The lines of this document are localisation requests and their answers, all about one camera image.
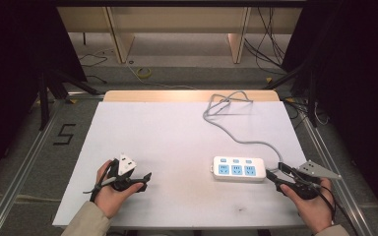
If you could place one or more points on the person's right hand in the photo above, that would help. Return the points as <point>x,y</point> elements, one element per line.
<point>315,213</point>

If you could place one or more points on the person's left hand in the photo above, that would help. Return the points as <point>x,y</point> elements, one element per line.
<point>110,200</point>

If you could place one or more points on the light wooden shelf unit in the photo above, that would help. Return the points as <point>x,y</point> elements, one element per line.
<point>177,23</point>

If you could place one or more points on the yellow tape roll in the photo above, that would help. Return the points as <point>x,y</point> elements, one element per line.
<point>143,72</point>

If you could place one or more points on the metal floor rail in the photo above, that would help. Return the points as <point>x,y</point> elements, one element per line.
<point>23,164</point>
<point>338,177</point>

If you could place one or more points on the white power strip blue sockets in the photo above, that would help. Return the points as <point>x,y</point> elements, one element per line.
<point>238,170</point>

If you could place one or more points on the white board mat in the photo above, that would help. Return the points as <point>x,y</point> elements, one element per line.
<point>164,137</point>

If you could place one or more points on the black metal stand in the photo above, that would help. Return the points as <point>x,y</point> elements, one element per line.
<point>303,85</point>
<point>50,91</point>

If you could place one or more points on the black curtain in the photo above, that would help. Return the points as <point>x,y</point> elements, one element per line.
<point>357,82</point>
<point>16,65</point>

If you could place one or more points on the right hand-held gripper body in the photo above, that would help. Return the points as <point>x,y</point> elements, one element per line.
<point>305,188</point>

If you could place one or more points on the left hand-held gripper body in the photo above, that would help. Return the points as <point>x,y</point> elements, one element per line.
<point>124,165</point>

